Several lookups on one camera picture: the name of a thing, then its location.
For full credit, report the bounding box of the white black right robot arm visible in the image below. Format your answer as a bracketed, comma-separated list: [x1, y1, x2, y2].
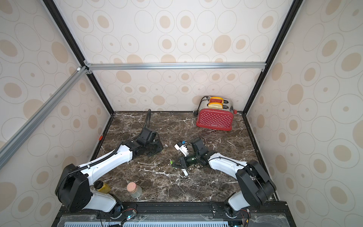
[172, 138, 277, 217]

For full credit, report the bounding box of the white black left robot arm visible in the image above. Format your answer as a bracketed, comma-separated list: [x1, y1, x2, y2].
[55, 128, 163, 219]

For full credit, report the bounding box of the red polka dot toaster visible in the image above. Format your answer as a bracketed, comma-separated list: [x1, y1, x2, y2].
[194, 96, 237, 131]

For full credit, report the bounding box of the cork stoppered glass jar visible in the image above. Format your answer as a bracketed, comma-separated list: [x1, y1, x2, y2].
[127, 182, 143, 199]

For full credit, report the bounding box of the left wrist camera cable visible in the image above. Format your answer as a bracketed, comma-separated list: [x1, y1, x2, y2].
[143, 109, 152, 130]

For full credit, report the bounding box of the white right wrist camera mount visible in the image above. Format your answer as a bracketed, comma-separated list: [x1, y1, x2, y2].
[175, 141, 189, 157]

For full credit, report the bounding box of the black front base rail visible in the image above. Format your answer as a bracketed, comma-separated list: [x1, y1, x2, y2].
[52, 201, 296, 227]

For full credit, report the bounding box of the horizontal aluminium frame bar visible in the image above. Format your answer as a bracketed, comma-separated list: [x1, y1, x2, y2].
[87, 62, 266, 71]

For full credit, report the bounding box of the diagonal aluminium frame bar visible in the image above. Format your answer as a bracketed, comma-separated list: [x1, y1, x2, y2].
[1, 66, 88, 168]

